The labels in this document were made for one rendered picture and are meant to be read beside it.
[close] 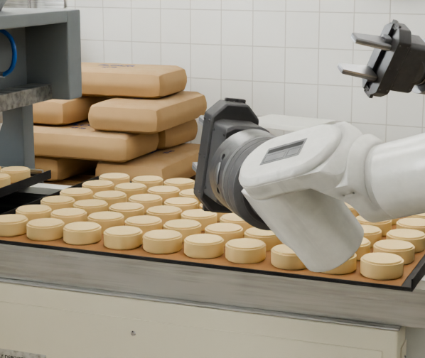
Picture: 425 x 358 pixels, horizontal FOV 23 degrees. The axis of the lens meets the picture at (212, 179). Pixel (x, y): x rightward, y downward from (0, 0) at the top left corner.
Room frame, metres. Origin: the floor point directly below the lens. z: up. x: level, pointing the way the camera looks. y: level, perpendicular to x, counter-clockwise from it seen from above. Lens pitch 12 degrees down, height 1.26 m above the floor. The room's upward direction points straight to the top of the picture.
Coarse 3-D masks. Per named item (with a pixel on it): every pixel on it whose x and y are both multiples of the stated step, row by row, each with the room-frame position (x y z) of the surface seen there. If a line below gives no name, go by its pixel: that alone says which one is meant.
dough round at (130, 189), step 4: (120, 184) 1.58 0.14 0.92; (124, 184) 1.58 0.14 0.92; (128, 184) 1.58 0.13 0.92; (132, 184) 1.58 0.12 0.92; (136, 184) 1.58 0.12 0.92; (140, 184) 1.58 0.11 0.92; (116, 188) 1.56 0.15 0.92; (120, 188) 1.55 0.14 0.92; (124, 188) 1.55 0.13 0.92; (128, 188) 1.55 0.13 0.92; (132, 188) 1.55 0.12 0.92; (136, 188) 1.55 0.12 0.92; (140, 188) 1.55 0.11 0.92; (144, 188) 1.56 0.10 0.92; (124, 192) 1.54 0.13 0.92; (128, 192) 1.54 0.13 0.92; (132, 192) 1.54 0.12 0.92; (136, 192) 1.54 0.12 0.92; (140, 192) 1.55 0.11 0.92; (144, 192) 1.56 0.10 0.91; (128, 196) 1.54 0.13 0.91; (128, 200) 1.54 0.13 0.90
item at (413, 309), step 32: (0, 256) 1.35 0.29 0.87; (32, 256) 1.34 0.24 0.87; (64, 256) 1.32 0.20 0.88; (96, 256) 1.30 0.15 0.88; (96, 288) 1.30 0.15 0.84; (128, 288) 1.29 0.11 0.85; (160, 288) 1.27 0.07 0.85; (192, 288) 1.26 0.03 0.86; (224, 288) 1.24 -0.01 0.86; (256, 288) 1.23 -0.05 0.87; (288, 288) 1.21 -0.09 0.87; (320, 288) 1.20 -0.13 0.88; (352, 288) 1.18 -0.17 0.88; (384, 288) 1.17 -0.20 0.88; (416, 288) 1.15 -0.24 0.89; (384, 320) 1.17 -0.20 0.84; (416, 320) 1.15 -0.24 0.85
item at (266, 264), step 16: (16, 240) 1.32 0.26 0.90; (32, 240) 1.32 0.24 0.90; (160, 256) 1.24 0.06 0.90; (176, 256) 1.24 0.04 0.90; (224, 256) 1.24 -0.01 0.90; (416, 256) 1.24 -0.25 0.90; (288, 272) 1.17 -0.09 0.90; (304, 272) 1.17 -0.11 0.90; (320, 272) 1.17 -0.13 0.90; (352, 272) 1.17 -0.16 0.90
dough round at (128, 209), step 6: (114, 204) 1.44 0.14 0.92; (120, 204) 1.44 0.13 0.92; (126, 204) 1.44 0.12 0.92; (132, 204) 1.44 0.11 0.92; (138, 204) 1.44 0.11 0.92; (114, 210) 1.41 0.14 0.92; (120, 210) 1.41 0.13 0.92; (126, 210) 1.41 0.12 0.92; (132, 210) 1.41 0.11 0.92; (138, 210) 1.41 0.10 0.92; (126, 216) 1.41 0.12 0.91; (132, 216) 1.41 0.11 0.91
